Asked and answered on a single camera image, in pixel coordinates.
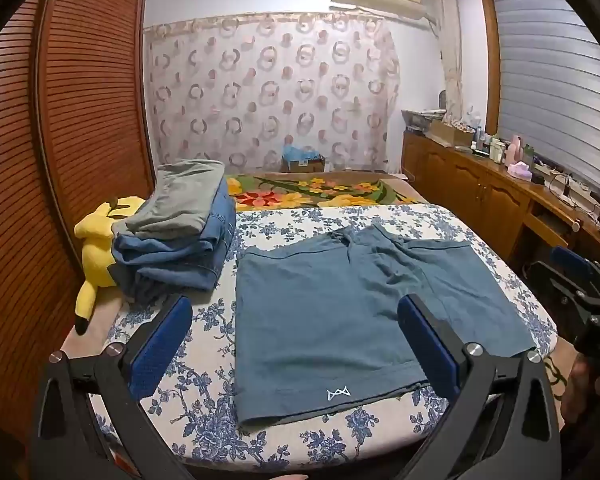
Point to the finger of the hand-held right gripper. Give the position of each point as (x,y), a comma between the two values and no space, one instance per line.
(562,287)
(572,261)

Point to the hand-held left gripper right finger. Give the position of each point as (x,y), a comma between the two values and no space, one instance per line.
(430,355)

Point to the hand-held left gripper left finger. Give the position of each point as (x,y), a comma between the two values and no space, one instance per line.
(160,350)

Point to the teal blue short pants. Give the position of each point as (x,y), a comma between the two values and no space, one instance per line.
(320,320)

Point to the grey folded pants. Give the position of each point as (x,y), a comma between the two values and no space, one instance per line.
(180,195)

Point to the person's right hand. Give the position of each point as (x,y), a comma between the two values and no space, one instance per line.
(582,392)

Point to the beige green patterned blanket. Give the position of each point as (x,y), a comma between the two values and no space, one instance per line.
(557,375)

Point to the white power strip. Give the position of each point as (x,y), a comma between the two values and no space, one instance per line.
(575,192)

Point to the blue floral bedsheet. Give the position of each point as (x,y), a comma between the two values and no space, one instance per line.
(205,410)

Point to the folded denim jeans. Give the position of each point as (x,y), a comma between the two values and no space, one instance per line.
(180,260)

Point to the pink tissue box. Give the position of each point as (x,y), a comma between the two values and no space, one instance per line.
(520,170)

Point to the yellow plush toy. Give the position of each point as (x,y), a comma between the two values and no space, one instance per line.
(97,255)

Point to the pink bottle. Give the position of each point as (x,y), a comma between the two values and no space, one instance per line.
(514,150)

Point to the wooden cabinet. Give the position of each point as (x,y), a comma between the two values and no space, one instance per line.
(460,180)

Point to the cluster of small bottles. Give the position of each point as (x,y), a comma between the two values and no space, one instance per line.
(492,145)

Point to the grey window blind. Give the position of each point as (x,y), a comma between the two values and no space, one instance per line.
(555,85)

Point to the open cardboard box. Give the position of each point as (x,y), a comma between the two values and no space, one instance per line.
(450,132)

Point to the colourful flower blanket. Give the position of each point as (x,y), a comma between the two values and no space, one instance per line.
(290,190)

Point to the grey stacked trays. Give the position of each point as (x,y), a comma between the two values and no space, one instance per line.
(422,120)

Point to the small grey fan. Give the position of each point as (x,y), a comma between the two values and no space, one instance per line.
(442,100)

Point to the cardboard box with blue cloth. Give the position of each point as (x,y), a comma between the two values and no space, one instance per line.
(305,162)

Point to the beige tied curtain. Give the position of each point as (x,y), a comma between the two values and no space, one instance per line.
(450,60)

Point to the wooden louvered wardrobe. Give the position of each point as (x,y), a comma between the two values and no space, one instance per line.
(80,110)

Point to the circle patterned sheer curtain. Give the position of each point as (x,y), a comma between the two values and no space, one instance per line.
(260,100)

